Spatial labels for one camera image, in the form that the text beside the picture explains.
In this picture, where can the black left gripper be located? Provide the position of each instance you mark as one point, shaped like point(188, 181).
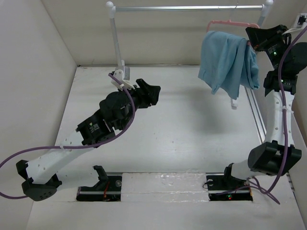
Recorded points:
point(147, 95)

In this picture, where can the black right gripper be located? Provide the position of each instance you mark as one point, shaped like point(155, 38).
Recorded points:
point(262, 37)

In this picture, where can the pink clothes hanger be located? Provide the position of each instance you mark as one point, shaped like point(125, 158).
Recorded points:
point(231, 23)

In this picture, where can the light blue trousers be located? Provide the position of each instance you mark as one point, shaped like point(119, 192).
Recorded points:
point(228, 61)

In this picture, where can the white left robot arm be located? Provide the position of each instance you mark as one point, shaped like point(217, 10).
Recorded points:
point(42, 177)

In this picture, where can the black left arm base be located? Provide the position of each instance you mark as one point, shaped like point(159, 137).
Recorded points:
point(107, 189)

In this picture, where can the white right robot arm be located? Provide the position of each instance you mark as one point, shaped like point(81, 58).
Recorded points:
point(277, 154)

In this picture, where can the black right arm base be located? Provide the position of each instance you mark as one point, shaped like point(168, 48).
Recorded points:
point(222, 186)

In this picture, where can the white metal clothes rack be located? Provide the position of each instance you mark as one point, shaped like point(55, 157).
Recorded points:
point(182, 9)

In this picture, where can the aluminium side rail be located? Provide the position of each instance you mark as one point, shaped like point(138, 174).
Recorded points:
point(261, 129)

